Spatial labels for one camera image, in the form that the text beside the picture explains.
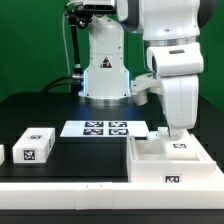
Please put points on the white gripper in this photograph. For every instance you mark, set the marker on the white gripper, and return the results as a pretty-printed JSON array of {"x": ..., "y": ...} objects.
[{"x": 180, "y": 102}]

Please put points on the white fence wall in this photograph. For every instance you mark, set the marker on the white fence wall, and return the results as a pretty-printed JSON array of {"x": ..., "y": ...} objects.
[{"x": 112, "y": 196}]

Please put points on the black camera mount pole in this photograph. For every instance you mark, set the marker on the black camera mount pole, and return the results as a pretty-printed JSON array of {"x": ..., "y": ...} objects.
[{"x": 78, "y": 18}]

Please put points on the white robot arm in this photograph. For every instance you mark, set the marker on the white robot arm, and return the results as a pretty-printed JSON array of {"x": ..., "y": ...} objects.
[{"x": 141, "y": 46}]

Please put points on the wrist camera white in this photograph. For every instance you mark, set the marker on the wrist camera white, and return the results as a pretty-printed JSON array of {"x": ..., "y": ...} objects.
[{"x": 139, "y": 86}]

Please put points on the white base tag plate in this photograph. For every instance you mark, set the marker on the white base tag plate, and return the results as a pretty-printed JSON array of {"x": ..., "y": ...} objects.
[{"x": 104, "y": 129}]

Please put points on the white cabinet door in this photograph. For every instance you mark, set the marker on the white cabinet door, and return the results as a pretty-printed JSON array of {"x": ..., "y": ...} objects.
[
  {"x": 152, "y": 136},
  {"x": 185, "y": 147}
]

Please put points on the white cabinet top block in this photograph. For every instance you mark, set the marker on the white cabinet top block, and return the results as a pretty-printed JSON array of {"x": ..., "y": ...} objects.
[{"x": 34, "y": 146}]

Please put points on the white cabinet body box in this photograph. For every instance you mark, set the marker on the white cabinet body box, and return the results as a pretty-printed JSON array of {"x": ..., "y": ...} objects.
[{"x": 146, "y": 162}]

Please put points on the white block left edge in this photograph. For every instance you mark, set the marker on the white block left edge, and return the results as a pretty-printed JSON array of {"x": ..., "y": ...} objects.
[{"x": 2, "y": 155}]

